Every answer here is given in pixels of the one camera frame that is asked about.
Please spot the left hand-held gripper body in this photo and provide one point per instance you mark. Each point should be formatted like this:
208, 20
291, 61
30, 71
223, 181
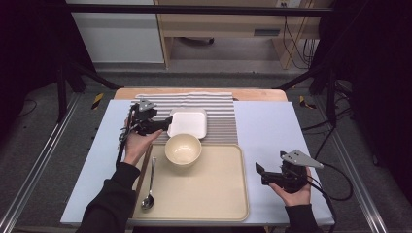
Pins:
144, 124

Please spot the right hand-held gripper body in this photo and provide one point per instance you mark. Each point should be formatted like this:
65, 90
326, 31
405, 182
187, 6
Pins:
293, 178

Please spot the white square plate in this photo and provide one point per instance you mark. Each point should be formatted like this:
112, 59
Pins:
188, 124

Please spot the beige bowl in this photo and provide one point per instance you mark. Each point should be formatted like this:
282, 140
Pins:
183, 150

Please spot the brown wooden chopsticks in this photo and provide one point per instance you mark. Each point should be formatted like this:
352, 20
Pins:
145, 168

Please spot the metal spoon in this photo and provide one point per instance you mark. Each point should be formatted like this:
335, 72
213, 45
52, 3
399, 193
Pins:
149, 187

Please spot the beige plastic tray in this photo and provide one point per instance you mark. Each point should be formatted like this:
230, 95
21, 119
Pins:
207, 191

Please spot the person's right hand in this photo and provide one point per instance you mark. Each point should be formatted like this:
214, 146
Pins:
294, 198

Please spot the person's left hand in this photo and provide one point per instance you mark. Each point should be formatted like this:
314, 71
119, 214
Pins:
137, 149

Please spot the light blue table sheet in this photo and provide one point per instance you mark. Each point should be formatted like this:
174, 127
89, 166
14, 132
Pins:
268, 129

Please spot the yellow black hazard tape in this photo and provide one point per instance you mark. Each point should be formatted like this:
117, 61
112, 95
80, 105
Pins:
304, 103
97, 101

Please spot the striped placemat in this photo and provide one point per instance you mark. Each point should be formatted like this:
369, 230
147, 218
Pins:
220, 113

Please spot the black metal stand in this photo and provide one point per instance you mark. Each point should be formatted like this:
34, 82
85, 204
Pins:
331, 93
61, 90

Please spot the white cabinet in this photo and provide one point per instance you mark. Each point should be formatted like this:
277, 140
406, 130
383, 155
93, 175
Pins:
120, 39

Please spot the light wooden desk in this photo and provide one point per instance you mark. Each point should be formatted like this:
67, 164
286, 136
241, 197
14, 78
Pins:
220, 24

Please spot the aluminium floor rail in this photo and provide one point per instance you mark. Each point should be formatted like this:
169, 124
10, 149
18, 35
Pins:
35, 174
356, 184

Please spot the black horizontal frame bar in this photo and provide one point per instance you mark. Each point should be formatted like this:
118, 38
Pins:
194, 9

